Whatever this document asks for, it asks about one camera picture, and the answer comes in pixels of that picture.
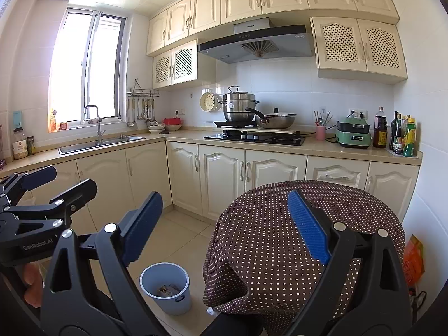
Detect green electric cooker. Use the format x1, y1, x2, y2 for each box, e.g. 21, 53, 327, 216
335, 114, 372, 149

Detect dark glass sauce bottle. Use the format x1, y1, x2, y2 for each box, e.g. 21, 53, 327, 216
390, 111, 400, 151
395, 114, 404, 154

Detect round table brown dotted cloth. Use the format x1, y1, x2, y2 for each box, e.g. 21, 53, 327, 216
202, 180, 407, 324

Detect sliding kitchen window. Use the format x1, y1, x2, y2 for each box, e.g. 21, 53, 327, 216
49, 5, 129, 132

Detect steel wok with lid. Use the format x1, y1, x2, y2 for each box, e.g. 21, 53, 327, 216
245, 108, 297, 129

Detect stainless steel sink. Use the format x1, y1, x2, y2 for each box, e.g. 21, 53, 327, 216
58, 135, 146, 155

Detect bundle of chopsticks and spoons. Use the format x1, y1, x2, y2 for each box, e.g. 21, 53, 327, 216
313, 109, 333, 127

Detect large dark oil bottle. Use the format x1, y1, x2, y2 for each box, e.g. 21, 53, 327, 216
373, 107, 388, 148

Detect cream perforated steamer plate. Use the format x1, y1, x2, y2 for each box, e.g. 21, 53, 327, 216
199, 92, 223, 113

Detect wall utensil rack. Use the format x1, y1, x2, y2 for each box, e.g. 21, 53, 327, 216
127, 79, 160, 98

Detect black gas stove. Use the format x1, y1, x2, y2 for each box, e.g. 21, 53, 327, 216
203, 129, 306, 146

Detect heap of discarded wrappers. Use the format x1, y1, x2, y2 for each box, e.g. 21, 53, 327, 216
156, 283, 183, 299

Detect cream board under pots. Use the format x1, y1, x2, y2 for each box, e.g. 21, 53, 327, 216
221, 128, 299, 134

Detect cream base cabinets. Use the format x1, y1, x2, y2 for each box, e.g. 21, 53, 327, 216
0, 140, 421, 240

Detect amber seasoning bottle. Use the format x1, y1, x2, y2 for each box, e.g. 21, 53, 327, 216
401, 115, 409, 153

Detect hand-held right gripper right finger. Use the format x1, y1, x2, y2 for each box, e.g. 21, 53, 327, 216
286, 188, 412, 336

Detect person's left hand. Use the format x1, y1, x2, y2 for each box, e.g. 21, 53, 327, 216
23, 262, 45, 309

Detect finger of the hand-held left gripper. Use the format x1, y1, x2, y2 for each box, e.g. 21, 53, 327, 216
0, 165, 57, 206
0, 178, 99, 233

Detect row of hanging utensils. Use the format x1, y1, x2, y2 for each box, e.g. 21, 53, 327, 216
127, 97, 158, 127

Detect green bottle yellow cap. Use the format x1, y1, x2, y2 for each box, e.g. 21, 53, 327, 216
403, 117, 417, 157

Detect colourful plastic bag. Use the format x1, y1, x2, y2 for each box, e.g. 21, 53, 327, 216
402, 234, 428, 323

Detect wide cream lattice cabinet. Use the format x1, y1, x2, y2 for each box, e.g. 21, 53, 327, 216
310, 16, 408, 85

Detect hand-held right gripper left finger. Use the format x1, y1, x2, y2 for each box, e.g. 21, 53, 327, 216
39, 191, 164, 336

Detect steel kitchen faucet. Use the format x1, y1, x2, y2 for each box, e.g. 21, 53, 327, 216
84, 105, 106, 144

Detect light blue plastic bucket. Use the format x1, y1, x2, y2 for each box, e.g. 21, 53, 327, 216
140, 262, 192, 316

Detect narrow cream lattice cabinet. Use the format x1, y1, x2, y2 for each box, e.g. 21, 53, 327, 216
152, 38, 217, 90

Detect steel steamer pot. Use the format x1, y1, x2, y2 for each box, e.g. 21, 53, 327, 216
217, 86, 261, 123

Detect grey range hood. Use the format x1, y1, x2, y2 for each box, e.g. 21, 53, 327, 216
197, 17, 314, 64

